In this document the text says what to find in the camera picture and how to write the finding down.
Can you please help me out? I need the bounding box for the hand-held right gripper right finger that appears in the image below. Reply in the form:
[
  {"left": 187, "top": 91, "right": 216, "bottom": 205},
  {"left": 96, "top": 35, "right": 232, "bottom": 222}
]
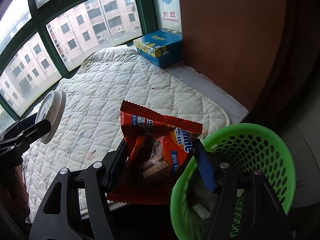
[{"left": 194, "top": 138, "right": 288, "bottom": 240}]

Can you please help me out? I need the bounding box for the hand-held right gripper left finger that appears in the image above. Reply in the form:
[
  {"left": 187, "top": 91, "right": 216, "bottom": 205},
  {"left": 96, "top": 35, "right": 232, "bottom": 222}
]
[{"left": 29, "top": 139, "right": 130, "bottom": 240}]

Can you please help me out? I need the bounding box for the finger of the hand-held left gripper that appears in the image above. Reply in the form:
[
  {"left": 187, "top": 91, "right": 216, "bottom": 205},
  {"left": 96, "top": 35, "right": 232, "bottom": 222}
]
[{"left": 10, "top": 119, "right": 52, "bottom": 147}]

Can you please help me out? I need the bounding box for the white cup lid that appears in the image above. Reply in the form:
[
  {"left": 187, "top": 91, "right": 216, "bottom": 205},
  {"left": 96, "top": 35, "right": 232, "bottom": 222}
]
[{"left": 35, "top": 91, "right": 67, "bottom": 144}]

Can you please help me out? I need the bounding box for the orange snack packet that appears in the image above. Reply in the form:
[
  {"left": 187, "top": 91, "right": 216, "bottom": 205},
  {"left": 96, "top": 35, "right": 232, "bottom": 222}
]
[{"left": 106, "top": 100, "right": 204, "bottom": 205}]

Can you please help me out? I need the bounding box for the green plastic basket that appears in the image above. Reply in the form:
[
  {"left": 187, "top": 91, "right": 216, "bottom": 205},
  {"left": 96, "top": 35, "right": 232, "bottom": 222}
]
[{"left": 170, "top": 123, "right": 296, "bottom": 240}]

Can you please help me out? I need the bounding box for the person's left forearm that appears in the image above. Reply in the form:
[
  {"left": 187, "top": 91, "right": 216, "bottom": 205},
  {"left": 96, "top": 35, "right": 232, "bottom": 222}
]
[{"left": 5, "top": 166, "right": 31, "bottom": 222}]

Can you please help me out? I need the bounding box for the white quilted mat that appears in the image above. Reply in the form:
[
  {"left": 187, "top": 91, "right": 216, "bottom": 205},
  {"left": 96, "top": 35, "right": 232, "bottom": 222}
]
[{"left": 22, "top": 45, "right": 232, "bottom": 223}]

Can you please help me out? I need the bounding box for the blue patterned tissue box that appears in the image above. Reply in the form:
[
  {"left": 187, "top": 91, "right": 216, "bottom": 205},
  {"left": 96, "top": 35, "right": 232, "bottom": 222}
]
[{"left": 133, "top": 30, "right": 184, "bottom": 68}]

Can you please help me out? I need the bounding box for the brown wooden cabinet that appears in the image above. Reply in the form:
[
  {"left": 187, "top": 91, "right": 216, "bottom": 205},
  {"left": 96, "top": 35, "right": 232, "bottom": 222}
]
[{"left": 177, "top": 0, "right": 300, "bottom": 125}]

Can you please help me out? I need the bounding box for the green window frame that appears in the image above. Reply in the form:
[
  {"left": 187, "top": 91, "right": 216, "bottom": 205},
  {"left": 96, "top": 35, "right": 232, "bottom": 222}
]
[{"left": 0, "top": 0, "right": 160, "bottom": 120}]

